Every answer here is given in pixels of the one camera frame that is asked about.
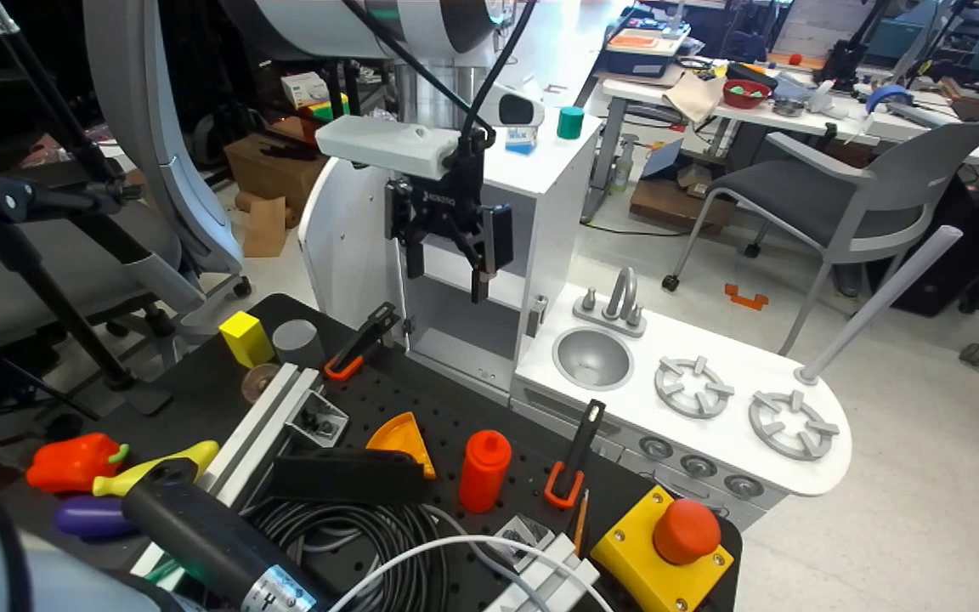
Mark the toy sink faucet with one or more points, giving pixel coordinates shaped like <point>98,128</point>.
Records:
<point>620,310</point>

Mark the grey plastic office chair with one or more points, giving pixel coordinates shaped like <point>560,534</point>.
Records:
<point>847,214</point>

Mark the yellow plastic block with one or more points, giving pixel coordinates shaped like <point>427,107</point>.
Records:
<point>247,339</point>

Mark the black orange clamp left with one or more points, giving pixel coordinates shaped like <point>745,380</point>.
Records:
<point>355,353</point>

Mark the black orange clamp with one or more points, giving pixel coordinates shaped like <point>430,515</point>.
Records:
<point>355,353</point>
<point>566,476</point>

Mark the small green cup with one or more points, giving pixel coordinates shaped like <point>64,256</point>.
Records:
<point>569,125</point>

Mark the toy stove burner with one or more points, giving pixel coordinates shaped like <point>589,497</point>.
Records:
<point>690,389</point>
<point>790,426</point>

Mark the red bowl on desk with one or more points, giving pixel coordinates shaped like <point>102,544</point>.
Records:
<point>745,93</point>

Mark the grey cylinder block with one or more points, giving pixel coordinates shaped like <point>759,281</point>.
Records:
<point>297,343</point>

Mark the right toy stove burner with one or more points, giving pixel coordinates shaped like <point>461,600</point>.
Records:
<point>790,426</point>

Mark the left toy stove burner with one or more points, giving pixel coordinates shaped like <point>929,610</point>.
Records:
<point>690,389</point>

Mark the black orange clamp right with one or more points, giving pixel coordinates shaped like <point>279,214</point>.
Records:
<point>566,476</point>

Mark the orange toy pepper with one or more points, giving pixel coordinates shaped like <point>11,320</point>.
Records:
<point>76,463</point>

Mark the cardboard box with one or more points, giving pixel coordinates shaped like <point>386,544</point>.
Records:
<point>274,187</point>

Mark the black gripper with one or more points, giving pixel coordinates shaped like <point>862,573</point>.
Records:
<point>483,233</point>

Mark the white work desk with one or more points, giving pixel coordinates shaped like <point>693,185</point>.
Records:
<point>709,125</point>

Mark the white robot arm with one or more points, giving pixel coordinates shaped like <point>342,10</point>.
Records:
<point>172,69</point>

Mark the white toy kitchen unit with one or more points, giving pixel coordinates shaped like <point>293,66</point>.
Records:
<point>525,346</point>

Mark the yellow red emergency stop button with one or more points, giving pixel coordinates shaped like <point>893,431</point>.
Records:
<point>665,551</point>

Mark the yellow toy banana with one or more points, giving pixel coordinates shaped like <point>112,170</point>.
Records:
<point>119,485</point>

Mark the orange plastic funnel wedge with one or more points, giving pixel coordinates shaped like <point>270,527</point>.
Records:
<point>403,433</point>

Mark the black tripod stand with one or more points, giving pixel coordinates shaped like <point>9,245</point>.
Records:
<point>80,252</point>

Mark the aluminium extrusion rail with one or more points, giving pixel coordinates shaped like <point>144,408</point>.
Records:
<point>189,515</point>

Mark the purple toy eggplant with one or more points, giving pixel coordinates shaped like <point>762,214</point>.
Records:
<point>92,517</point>

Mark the orange plastic cylinder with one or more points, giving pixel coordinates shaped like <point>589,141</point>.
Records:
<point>483,472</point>

